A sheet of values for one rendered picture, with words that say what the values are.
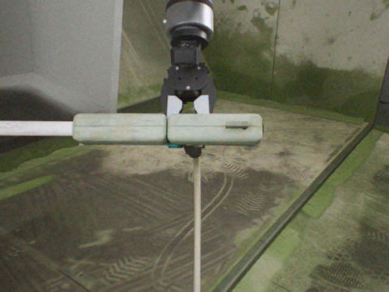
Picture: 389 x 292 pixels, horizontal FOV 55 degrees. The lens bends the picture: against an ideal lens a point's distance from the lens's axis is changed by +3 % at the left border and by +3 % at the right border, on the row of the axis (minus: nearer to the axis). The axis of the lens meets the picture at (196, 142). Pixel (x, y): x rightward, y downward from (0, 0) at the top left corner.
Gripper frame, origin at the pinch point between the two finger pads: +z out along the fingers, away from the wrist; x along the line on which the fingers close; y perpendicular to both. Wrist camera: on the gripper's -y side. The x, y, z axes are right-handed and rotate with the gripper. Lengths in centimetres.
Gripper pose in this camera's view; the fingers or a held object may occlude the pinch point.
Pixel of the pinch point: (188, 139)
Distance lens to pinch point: 62.9
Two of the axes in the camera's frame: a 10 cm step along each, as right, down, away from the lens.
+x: -10.0, 0.1, 0.4
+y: 0.4, 1.9, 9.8
